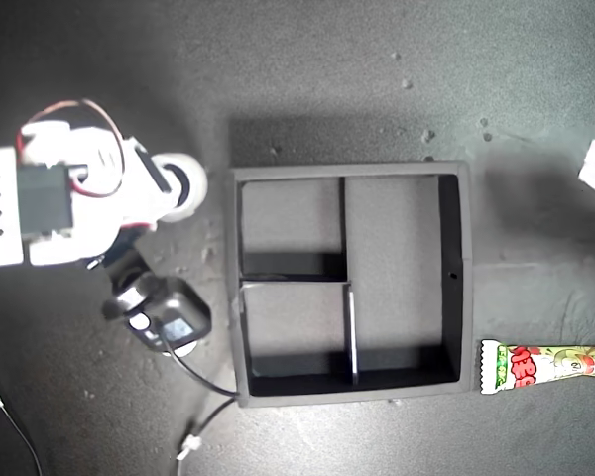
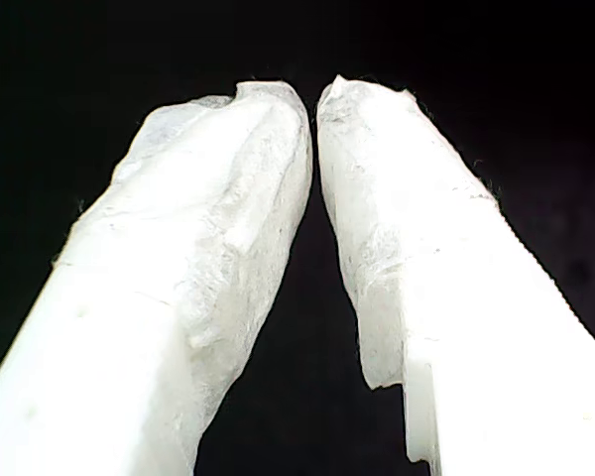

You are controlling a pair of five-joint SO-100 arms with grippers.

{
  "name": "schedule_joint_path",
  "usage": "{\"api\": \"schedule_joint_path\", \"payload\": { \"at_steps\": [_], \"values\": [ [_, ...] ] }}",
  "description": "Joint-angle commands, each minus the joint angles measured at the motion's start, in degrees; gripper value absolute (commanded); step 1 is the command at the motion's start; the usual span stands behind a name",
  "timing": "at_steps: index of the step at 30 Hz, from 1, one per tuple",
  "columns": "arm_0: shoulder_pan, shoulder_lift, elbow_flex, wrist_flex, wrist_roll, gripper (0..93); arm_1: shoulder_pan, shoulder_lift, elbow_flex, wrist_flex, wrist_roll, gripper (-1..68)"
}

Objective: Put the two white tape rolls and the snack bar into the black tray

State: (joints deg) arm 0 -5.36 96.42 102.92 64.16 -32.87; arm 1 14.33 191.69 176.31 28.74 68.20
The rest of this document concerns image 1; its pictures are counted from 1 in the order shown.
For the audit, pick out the black tray with wells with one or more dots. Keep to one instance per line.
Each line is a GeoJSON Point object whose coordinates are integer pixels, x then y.
{"type": "Point", "coordinates": [396, 233]}

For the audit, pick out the printed green red snack bar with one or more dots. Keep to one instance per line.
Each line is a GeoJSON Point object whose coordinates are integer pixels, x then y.
{"type": "Point", "coordinates": [525, 369]}

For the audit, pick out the large white tape roll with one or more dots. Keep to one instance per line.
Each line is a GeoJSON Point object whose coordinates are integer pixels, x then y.
{"type": "Point", "coordinates": [198, 183]}

